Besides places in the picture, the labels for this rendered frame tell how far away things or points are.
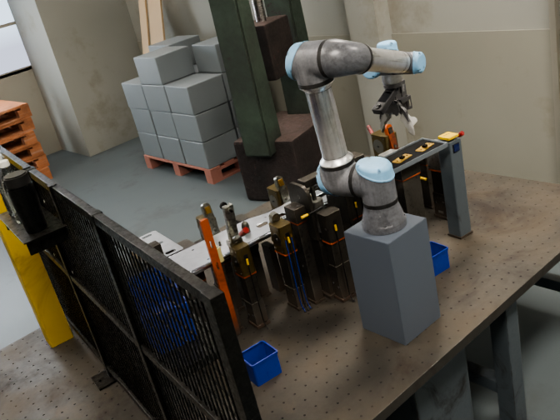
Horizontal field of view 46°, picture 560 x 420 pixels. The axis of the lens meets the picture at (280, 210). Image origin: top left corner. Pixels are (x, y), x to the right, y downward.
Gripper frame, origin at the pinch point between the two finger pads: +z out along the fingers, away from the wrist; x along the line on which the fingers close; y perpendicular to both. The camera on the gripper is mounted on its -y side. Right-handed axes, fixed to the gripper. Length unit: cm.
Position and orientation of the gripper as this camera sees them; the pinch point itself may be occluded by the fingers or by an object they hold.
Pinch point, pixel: (397, 135)
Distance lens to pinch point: 260.2
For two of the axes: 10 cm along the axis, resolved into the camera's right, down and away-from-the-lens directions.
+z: 2.2, 8.9, 3.9
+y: 7.1, -4.2, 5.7
